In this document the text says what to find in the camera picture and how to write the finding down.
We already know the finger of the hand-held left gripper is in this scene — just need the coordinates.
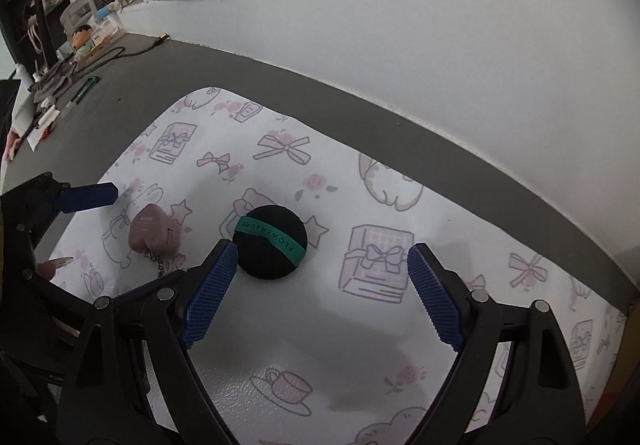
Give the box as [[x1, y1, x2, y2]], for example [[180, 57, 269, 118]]
[[0, 172, 119, 226], [22, 275, 81, 341]]

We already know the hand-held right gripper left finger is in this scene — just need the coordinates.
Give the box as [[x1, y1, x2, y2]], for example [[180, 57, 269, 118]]
[[56, 239, 241, 445]]

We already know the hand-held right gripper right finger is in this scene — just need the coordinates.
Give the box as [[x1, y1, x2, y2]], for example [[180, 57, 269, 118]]
[[406, 242, 587, 445]]

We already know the black powder puff green band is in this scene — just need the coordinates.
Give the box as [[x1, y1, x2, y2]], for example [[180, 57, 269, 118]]
[[231, 205, 307, 281]]

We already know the pink heart keychain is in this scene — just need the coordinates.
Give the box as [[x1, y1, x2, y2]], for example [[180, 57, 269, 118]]
[[127, 203, 181, 281]]

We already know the person's left hand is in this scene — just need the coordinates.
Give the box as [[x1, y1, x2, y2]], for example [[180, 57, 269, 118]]
[[37, 256, 74, 282]]

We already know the green pen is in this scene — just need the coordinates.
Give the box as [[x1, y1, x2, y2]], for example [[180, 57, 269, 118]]
[[65, 75, 101, 108]]

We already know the white printed mat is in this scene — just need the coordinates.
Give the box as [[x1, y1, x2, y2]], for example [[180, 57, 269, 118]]
[[47, 86, 628, 445]]

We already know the cartoon figurine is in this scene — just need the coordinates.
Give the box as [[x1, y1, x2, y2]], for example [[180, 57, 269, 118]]
[[70, 27, 93, 63]]

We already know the white storage box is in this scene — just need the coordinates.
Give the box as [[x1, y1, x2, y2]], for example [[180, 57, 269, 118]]
[[60, 0, 123, 48]]

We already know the black desk cable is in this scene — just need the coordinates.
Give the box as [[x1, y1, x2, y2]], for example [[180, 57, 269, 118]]
[[50, 35, 171, 76]]

